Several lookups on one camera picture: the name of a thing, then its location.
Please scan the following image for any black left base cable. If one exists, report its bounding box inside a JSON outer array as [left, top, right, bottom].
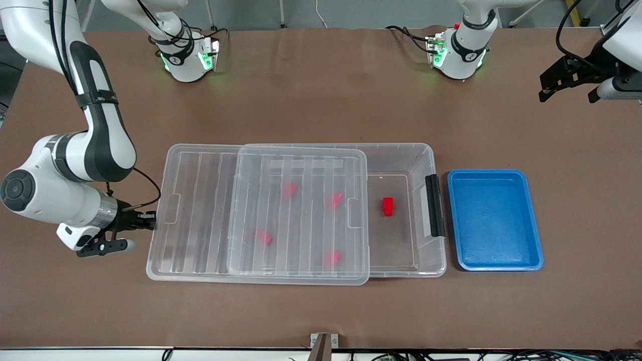
[[385, 25, 438, 54]]

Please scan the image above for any aluminium frame rail with bracket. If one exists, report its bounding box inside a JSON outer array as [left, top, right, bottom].
[[600, 8, 630, 37]]

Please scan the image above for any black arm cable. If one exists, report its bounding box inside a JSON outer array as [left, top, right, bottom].
[[555, 0, 602, 76], [48, 0, 191, 211]]

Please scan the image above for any blue plastic tray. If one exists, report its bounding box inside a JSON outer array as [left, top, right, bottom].
[[447, 169, 545, 272]]

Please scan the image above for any grey diagonal frame strut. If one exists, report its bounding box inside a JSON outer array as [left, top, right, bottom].
[[509, 0, 546, 29]]

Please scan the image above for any dark brown post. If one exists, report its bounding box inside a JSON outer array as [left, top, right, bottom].
[[310, 334, 333, 361]]

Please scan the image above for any clear plastic box lid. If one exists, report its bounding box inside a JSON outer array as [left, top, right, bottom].
[[145, 143, 371, 286]]

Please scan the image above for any clear plastic storage box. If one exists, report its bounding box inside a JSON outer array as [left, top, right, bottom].
[[228, 143, 447, 278]]

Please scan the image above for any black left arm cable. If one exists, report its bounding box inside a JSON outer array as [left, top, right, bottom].
[[555, 0, 602, 76]]

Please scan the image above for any black right base cable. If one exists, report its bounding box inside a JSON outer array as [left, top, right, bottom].
[[198, 26, 229, 41]]

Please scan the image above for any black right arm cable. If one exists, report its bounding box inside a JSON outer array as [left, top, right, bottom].
[[48, 0, 191, 211]]

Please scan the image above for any tangled cable bundle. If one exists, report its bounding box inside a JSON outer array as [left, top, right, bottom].
[[351, 349, 642, 361]]

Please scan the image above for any black base cable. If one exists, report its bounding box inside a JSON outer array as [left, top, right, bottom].
[[385, 25, 438, 54], [198, 26, 229, 41]]

